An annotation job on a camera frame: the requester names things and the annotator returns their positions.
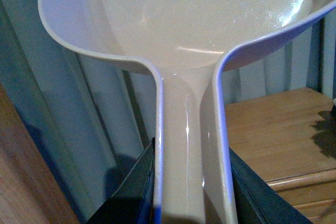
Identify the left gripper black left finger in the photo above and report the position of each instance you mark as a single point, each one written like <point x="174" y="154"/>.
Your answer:
<point x="132" y="201"/>

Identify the wooden bed frame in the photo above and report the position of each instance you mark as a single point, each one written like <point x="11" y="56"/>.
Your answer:
<point x="29" y="192"/>

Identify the wooden nightstand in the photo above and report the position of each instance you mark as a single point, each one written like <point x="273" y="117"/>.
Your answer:
<point x="288" y="139"/>

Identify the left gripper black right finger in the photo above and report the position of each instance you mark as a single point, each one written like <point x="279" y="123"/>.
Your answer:
<point x="256" y="202"/>

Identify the beige plastic dustpan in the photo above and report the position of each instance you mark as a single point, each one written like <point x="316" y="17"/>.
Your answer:
<point x="185" y="45"/>

